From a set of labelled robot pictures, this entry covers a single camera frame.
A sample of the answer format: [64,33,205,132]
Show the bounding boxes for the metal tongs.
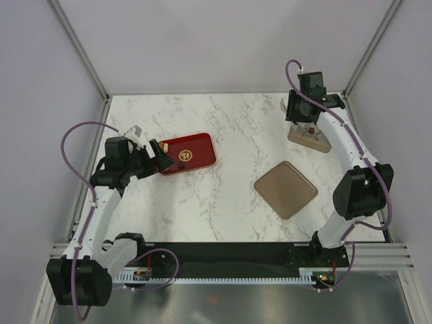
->
[280,99,304,135]

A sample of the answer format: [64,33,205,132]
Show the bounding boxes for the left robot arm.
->
[46,136,175,308]

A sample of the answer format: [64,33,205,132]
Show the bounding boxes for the tan chocolate box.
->
[287,123,331,153]

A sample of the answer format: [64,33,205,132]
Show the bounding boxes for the red lacquer tray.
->
[159,132,217,176]

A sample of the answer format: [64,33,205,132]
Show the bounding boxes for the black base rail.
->
[130,242,349,278]

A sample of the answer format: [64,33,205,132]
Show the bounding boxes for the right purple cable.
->
[285,59,394,291]

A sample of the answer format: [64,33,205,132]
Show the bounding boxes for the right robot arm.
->
[286,90,394,267]

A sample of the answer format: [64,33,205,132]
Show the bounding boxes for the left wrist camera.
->
[123,125,145,149]

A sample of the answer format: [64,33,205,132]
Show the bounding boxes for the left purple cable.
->
[60,121,119,321]

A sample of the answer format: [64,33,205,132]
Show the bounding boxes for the purple cable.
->
[60,121,119,321]
[285,59,394,291]

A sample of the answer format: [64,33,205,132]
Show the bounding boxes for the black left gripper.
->
[123,140,175,180]

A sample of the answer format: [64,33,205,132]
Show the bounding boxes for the tan box lid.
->
[254,161,318,220]

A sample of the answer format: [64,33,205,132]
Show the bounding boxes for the white cable duct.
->
[113,268,335,285]

